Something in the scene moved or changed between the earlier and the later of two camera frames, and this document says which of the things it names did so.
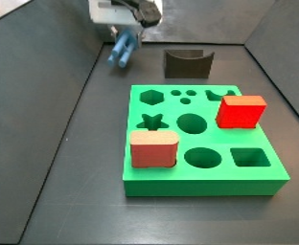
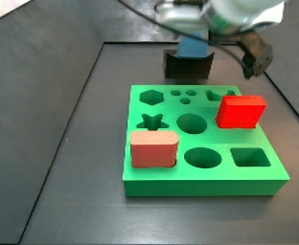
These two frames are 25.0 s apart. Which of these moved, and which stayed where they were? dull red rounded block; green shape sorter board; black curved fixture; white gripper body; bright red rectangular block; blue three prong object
Moved: blue three prong object; white gripper body
Stayed: bright red rectangular block; green shape sorter board; dull red rounded block; black curved fixture
